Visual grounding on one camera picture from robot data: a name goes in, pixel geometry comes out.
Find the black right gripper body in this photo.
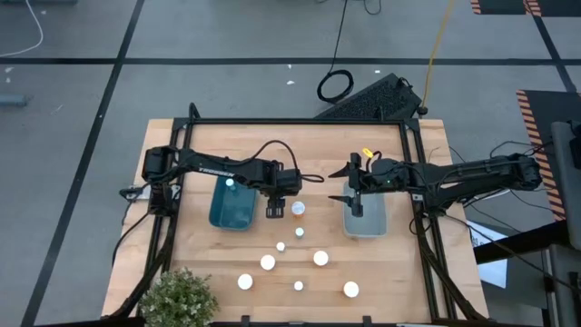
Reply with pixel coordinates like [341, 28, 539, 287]
[347, 153, 408, 218]

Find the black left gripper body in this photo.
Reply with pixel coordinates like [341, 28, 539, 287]
[261, 161, 303, 220]

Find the grey plastic bin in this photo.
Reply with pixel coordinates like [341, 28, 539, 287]
[342, 181, 389, 239]

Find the teal plastic bin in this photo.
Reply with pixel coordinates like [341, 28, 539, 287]
[208, 174, 259, 232]

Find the black perforated panel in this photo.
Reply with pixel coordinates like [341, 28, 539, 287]
[313, 72, 423, 122]

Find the white paper sheet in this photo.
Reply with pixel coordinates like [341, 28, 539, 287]
[467, 220, 509, 290]

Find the green potted plant black pot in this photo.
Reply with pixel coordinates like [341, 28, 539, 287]
[138, 267, 220, 327]

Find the black mat hazard-striped edge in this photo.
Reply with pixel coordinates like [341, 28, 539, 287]
[516, 89, 581, 223]
[469, 0, 581, 18]

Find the grey metal cart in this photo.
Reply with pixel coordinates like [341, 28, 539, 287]
[471, 118, 581, 327]

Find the black aluminium table frame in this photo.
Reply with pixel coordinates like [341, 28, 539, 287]
[103, 102, 491, 327]

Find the black hanging cable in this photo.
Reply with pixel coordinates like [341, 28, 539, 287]
[316, 0, 356, 104]

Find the yellow hanging cable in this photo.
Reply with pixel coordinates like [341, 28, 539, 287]
[419, 0, 457, 114]

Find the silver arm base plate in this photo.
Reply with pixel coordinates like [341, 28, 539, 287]
[120, 183, 182, 203]

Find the white floor cable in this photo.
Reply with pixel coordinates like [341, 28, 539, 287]
[0, 0, 45, 58]

